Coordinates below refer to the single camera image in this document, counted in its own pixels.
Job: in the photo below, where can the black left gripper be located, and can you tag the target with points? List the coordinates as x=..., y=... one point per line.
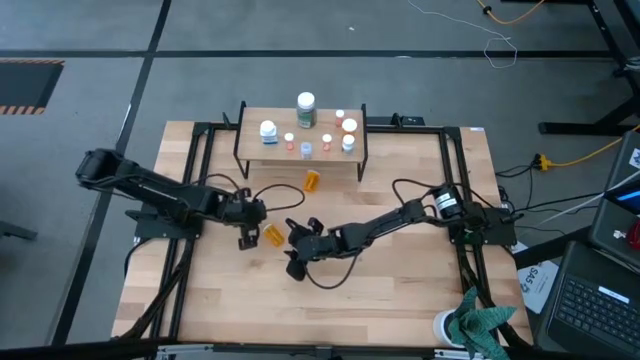
x=245, y=212

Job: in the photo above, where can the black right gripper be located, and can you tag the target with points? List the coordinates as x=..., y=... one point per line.
x=320, y=245

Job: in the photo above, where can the orange pill bottle white cap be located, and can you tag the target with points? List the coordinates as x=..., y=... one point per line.
x=350, y=125
x=273, y=235
x=311, y=181

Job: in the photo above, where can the small orange vial white cap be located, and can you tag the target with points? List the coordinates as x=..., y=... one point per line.
x=326, y=138
x=340, y=115
x=289, y=137

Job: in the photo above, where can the small clear bottle grey cap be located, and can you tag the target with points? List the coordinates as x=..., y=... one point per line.
x=306, y=149

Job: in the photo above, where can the white bottle blue label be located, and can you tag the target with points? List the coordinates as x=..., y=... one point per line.
x=268, y=129

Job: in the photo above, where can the clear jar green label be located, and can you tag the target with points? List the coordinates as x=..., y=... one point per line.
x=306, y=115

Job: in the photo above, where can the grey bottle white cap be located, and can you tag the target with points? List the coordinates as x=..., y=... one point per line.
x=348, y=141

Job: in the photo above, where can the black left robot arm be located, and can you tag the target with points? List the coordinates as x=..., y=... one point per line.
x=160, y=192

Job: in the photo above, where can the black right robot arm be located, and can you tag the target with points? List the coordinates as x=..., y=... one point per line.
x=390, y=220

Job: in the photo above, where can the wooden shelf black legs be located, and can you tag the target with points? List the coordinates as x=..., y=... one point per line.
x=250, y=130

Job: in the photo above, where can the small black box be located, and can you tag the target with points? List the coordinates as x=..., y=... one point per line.
x=410, y=120

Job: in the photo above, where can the teal cloth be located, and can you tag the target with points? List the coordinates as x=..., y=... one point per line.
x=475, y=325

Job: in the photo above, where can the black crossbar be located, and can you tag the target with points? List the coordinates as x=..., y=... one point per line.
x=75, y=348

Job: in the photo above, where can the black furniture foot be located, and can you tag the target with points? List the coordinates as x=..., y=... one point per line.
x=15, y=231

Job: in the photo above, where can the white paper sheet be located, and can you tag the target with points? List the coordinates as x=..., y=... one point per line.
x=535, y=285

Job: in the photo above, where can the black mat hazard stripes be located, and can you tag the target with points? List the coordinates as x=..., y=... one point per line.
x=25, y=85

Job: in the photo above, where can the black laptop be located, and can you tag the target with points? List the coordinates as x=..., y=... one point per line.
x=590, y=310

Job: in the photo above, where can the black desk base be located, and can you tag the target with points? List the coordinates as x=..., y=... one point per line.
x=575, y=128

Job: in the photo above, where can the grey laptop lid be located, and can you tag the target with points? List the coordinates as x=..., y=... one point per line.
x=607, y=225

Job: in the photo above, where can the person's shoe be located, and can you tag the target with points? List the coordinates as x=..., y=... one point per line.
x=632, y=64

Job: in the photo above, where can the black aluminium rig frame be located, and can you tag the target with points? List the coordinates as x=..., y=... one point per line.
x=430, y=129

